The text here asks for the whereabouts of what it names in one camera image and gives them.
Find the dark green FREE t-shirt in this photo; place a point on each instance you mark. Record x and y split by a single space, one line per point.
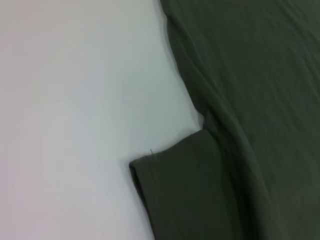
250 100

